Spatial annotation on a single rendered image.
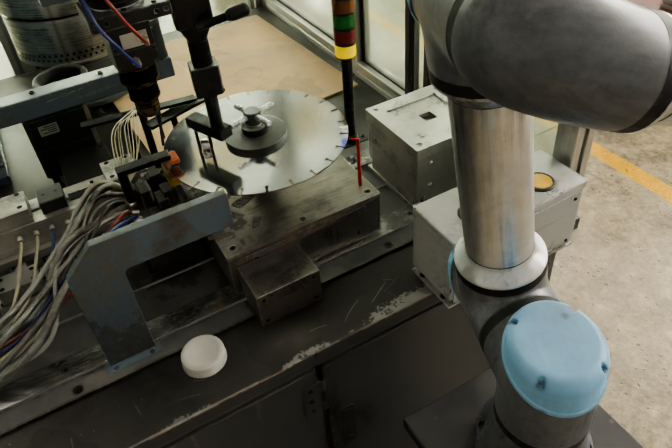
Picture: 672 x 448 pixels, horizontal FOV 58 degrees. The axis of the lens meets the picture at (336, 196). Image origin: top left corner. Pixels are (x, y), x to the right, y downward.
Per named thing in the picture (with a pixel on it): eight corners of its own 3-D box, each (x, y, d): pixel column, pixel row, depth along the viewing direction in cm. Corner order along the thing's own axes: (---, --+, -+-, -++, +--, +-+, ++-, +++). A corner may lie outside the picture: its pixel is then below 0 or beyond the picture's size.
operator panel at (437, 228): (529, 211, 118) (540, 148, 109) (572, 244, 111) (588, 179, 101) (411, 269, 109) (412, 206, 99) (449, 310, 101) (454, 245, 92)
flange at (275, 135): (243, 115, 115) (241, 103, 113) (297, 124, 111) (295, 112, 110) (213, 148, 107) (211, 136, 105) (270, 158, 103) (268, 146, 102)
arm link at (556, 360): (517, 462, 71) (532, 397, 62) (473, 366, 81) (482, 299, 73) (612, 438, 72) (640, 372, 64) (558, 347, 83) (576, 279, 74)
